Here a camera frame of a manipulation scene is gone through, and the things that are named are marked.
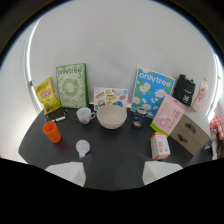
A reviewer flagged orange plastic cup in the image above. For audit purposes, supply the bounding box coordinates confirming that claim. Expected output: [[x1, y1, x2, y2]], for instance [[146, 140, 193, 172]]
[[42, 120, 63, 144]]

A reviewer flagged white patterned cup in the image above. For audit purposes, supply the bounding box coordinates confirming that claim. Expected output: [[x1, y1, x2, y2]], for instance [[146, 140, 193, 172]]
[[76, 107, 96, 125]]

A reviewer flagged white orange small carton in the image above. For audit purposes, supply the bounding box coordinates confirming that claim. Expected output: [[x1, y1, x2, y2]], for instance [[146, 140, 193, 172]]
[[149, 131, 171, 161]]

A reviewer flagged white light bulb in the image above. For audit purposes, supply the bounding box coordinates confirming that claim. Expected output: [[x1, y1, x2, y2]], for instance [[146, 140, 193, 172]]
[[75, 139, 92, 159]]

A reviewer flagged beige drawer cabinet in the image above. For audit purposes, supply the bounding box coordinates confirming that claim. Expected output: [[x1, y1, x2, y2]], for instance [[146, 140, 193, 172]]
[[169, 113, 212, 156]]

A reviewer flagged pink green flower box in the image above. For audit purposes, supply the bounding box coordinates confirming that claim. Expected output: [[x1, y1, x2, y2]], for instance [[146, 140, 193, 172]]
[[149, 94, 187, 137]]

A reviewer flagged black marker pen set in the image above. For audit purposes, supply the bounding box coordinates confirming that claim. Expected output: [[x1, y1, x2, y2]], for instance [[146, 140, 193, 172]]
[[44, 108, 68, 123]]

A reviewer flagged small dark glass jar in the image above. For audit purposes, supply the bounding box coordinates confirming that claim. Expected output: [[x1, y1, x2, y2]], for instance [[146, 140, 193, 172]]
[[132, 107, 148, 130]]

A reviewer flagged beige bowl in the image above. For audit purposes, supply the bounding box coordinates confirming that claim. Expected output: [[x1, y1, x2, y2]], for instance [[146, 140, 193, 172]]
[[96, 104, 128, 130]]

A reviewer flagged red white cloth item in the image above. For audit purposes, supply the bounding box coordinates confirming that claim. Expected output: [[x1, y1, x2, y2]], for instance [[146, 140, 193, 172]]
[[209, 116, 224, 160]]

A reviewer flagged yellow chips bag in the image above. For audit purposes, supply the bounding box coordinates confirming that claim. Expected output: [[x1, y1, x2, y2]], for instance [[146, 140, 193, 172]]
[[34, 76, 62, 116]]

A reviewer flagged blue onlytree box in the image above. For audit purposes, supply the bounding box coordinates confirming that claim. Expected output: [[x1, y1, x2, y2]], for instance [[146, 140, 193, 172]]
[[130, 67, 176, 119]]

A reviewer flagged black pouch bag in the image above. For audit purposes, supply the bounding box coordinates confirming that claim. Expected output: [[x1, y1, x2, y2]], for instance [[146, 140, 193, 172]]
[[173, 73, 197, 108]]

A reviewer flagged white sticker sheet card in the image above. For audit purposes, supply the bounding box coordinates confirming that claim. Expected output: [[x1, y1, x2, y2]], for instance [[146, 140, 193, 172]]
[[93, 86, 130, 112]]

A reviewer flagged green onlytree box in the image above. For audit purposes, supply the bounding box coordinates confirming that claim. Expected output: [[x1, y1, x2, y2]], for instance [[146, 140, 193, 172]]
[[55, 62, 90, 110]]

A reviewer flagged white orange bottle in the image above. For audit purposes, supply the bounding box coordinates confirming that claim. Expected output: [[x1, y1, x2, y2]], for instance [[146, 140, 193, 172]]
[[191, 77, 209, 112]]

